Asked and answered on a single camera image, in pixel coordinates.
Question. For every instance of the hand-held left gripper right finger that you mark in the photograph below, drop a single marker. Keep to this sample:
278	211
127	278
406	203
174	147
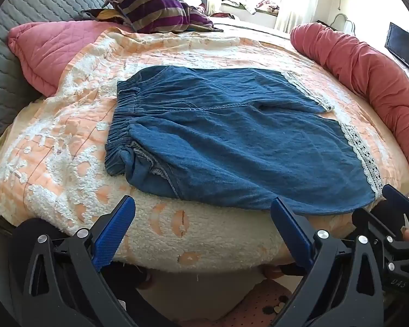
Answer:
293	231

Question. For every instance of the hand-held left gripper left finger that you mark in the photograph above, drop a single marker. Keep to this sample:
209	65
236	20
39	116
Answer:
114	233

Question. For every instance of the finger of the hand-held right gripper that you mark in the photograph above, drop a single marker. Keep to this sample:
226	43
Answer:
368	226
397	196

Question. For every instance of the blue denim pants lace trim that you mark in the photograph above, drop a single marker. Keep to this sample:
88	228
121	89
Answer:
231	143

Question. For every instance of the peach and white fleece blanket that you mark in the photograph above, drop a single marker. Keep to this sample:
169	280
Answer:
71	163

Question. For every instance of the pink dotted floor mat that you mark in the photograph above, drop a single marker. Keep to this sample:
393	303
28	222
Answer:
255	306

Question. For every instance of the red bolster pillow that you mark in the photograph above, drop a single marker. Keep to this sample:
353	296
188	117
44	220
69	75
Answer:
364	68

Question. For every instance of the black flat bag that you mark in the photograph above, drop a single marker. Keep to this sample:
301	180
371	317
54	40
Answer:
404	49

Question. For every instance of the pink quilted pillow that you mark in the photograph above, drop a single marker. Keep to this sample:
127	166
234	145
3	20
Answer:
47	51

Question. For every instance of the white curtain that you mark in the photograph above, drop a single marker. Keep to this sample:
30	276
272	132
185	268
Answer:
298	3

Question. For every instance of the purple striped cloth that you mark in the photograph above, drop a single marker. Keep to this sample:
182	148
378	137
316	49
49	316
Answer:
156	10

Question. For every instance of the grey quilted headboard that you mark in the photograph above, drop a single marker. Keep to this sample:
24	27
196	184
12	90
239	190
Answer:
37	3

